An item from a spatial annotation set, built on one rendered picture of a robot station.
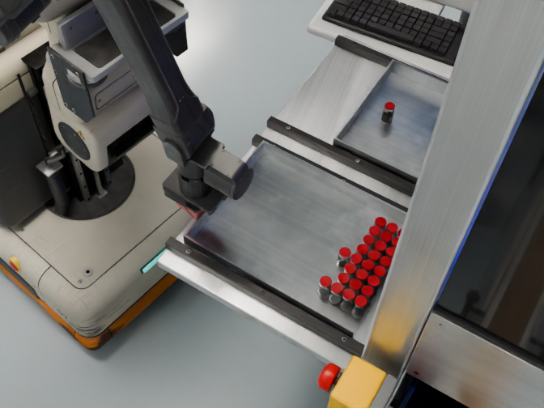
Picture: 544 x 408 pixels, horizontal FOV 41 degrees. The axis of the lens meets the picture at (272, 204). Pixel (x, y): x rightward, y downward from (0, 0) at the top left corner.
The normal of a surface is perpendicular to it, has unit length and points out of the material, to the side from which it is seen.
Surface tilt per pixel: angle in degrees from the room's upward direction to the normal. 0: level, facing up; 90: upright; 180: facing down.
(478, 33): 90
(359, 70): 0
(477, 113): 90
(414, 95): 0
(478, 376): 90
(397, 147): 0
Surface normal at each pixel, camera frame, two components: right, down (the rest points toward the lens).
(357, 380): 0.03, -0.57
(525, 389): -0.52, 0.69
